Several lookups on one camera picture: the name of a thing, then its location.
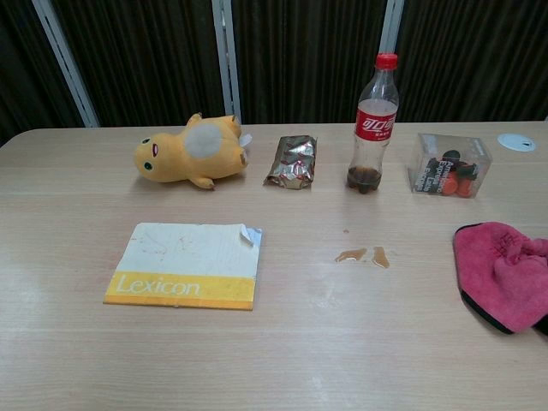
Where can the brown liquid spill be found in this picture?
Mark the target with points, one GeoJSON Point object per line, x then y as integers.
{"type": "Point", "coordinates": [381, 257]}

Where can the yellow plush toy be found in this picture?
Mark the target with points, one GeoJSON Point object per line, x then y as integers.
{"type": "Point", "coordinates": [180, 154]}

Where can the cola bottle with red cap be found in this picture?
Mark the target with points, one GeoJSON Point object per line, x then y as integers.
{"type": "Point", "coordinates": [374, 128]}

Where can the clear plastic box of capsules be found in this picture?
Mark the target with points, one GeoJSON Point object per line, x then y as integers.
{"type": "Point", "coordinates": [449, 167]}

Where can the crumpled gold foil snack packet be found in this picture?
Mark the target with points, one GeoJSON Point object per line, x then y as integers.
{"type": "Point", "coordinates": [293, 164]}

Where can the pink microfibre cloth black trim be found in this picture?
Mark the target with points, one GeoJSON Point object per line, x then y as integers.
{"type": "Point", "coordinates": [505, 274]}

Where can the white partition post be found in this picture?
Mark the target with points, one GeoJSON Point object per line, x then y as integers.
{"type": "Point", "coordinates": [227, 60]}
{"type": "Point", "coordinates": [64, 60]}
{"type": "Point", "coordinates": [391, 25]}

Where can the white yellow Lexicon book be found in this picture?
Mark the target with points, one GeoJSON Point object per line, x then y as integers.
{"type": "Point", "coordinates": [188, 261]}

